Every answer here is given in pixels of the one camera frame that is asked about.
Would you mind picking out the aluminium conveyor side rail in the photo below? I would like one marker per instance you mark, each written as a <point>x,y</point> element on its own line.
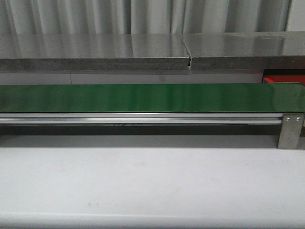
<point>141,118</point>

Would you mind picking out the grey pleated curtain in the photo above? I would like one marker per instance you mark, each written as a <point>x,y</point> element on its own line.
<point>141,16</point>

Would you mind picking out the green conveyor belt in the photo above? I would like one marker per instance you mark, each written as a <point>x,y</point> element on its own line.
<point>139,98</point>

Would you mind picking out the red plastic tray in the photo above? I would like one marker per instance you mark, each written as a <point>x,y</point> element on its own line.
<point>291,78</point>

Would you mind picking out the left grey stone slab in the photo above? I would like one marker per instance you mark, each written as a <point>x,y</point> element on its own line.
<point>92,52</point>

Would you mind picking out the steel conveyor support bracket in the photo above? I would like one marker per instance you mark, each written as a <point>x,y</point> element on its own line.
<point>292,124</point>

